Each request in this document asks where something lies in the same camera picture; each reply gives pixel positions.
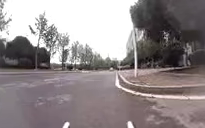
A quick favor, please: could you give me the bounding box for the robot's own part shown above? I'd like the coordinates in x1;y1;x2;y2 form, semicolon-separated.
62;121;71;128
126;120;136;128

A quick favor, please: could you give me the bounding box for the reddish paved sidewalk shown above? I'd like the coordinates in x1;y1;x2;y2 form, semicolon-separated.
118;65;205;88

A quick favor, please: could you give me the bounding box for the row of trees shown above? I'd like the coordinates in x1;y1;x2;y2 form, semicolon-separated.
27;11;120;71

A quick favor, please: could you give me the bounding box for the dark round bush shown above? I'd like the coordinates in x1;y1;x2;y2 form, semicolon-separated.
0;35;52;70

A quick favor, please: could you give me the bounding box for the grey asphalt road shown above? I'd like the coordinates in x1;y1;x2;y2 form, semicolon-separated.
0;69;205;128

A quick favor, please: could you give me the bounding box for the large dark tree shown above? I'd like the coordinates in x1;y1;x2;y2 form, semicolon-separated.
129;0;205;68

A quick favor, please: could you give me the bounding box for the white kerb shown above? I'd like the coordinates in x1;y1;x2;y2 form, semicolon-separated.
114;70;205;101

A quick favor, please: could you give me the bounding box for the white pole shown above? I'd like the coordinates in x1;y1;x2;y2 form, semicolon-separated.
132;27;139;78

